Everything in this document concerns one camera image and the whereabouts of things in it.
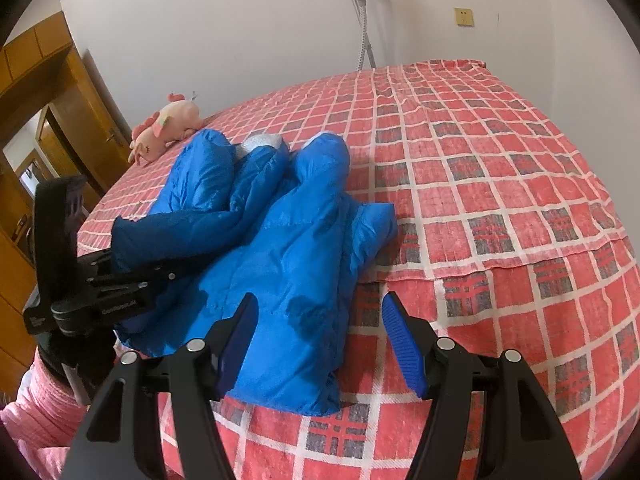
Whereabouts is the blue puffer jacket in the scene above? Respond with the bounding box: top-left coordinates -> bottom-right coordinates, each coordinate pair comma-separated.
111,129 -> 397,416

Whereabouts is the pink sleeve forearm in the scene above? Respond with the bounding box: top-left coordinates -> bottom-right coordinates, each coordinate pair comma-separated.
1,351 -> 87,479

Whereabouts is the pink plush unicorn toy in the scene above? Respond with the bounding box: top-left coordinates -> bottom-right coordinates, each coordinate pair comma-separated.
128,93 -> 204,165

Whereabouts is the red plaid bed cover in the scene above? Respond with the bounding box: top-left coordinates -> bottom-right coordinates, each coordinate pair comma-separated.
77,58 -> 640,480

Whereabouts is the yellowed wall socket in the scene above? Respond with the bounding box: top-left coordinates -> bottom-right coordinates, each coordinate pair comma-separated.
454,8 -> 475,27

